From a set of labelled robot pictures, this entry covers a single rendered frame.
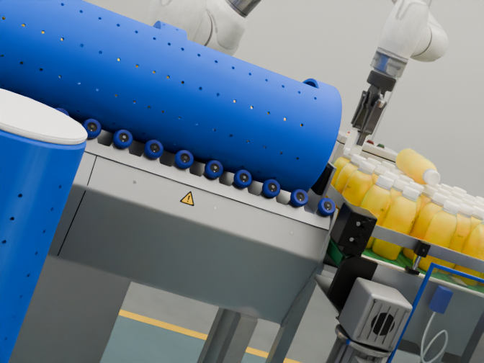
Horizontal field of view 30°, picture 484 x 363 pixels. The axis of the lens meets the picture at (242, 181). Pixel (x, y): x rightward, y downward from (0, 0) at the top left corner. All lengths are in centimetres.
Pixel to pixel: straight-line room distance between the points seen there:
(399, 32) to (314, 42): 267
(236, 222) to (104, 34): 53
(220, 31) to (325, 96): 74
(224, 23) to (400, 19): 64
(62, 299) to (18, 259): 122
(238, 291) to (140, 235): 30
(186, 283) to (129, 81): 53
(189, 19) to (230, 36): 21
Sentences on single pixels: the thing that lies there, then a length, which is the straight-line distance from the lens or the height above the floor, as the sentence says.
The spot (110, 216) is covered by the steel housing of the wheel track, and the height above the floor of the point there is 78.
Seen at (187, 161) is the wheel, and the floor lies 96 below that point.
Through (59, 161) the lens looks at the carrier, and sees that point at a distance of 155.
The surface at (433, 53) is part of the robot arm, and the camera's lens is 256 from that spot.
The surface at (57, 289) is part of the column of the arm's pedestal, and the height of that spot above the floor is 34.
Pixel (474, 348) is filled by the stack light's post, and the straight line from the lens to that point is 218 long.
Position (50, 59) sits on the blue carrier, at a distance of 199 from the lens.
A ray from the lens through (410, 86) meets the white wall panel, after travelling 527.
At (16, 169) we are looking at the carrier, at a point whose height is 97.
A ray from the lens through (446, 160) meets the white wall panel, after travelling 545.
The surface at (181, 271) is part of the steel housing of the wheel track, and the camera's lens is 220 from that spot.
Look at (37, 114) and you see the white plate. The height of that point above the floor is 104.
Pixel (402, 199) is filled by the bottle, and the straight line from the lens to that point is 222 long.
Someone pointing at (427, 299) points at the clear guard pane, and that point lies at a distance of 220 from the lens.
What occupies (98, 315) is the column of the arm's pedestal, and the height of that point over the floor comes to 30.
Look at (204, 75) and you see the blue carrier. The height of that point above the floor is 116.
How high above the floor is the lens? 137
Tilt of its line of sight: 11 degrees down
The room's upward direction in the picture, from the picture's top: 22 degrees clockwise
